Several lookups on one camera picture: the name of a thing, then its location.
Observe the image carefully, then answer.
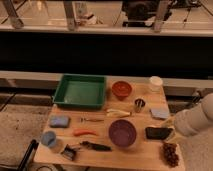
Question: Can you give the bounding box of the black eraser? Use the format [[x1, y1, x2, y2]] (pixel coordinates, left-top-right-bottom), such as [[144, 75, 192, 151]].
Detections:
[[145, 127, 173, 140]]

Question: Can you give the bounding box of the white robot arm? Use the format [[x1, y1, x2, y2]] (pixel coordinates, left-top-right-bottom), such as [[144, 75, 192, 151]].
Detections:
[[174, 93, 213, 136]]

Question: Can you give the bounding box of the small metal cup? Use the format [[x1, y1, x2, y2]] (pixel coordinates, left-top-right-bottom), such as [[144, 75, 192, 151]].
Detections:
[[134, 98, 145, 113]]

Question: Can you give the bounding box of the blue plastic cup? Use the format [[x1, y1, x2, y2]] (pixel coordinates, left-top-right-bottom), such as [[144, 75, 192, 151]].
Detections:
[[41, 131, 57, 148]]

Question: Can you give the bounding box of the orange-red bowl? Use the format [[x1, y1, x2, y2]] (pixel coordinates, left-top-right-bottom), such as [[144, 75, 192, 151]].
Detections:
[[112, 81, 132, 100]]

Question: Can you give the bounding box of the green plastic tray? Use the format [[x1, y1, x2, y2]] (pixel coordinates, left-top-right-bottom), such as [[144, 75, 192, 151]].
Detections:
[[53, 74, 106, 109]]

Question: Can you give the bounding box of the peeled banana toy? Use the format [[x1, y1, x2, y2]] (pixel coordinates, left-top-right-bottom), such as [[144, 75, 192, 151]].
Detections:
[[106, 109, 132, 118]]

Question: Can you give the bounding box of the small brass spoon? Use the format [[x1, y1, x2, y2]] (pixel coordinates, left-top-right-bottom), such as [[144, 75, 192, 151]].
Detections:
[[80, 118, 104, 122]]

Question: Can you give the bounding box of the wooden board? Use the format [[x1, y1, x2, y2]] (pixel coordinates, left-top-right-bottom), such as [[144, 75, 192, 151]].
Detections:
[[34, 83, 185, 171]]

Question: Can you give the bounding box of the orange carrot toy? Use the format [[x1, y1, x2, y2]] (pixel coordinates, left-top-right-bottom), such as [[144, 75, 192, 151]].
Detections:
[[73, 130, 98, 136]]

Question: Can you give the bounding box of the blue-grey sponge pad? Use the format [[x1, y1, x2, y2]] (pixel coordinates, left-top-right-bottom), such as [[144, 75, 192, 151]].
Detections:
[[150, 108, 169, 119]]

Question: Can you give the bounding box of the blue sponge block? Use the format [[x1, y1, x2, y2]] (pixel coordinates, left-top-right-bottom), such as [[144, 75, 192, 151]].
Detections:
[[49, 116, 70, 128]]

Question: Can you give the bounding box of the black binder clip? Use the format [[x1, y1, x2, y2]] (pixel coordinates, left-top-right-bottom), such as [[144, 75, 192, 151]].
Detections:
[[61, 145, 80, 161]]

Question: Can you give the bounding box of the dark red grape bunch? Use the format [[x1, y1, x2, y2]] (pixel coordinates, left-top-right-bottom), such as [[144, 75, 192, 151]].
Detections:
[[163, 143, 179, 167]]

